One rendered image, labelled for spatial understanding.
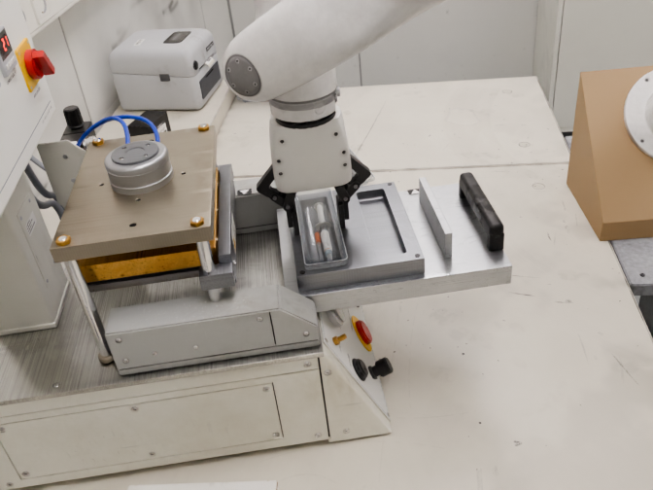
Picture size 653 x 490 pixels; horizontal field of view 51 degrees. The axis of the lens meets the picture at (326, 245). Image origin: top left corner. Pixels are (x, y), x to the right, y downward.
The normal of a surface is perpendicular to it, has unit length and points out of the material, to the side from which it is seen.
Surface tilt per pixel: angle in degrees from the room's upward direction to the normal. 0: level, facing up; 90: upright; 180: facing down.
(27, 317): 90
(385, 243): 0
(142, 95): 90
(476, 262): 0
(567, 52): 90
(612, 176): 44
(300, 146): 91
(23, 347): 0
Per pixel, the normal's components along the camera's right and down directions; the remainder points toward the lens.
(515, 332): -0.09, -0.81
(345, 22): 0.18, 0.24
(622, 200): -0.07, -0.18
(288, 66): -0.23, 0.71
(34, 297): 0.11, 0.56
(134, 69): -0.19, 0.50
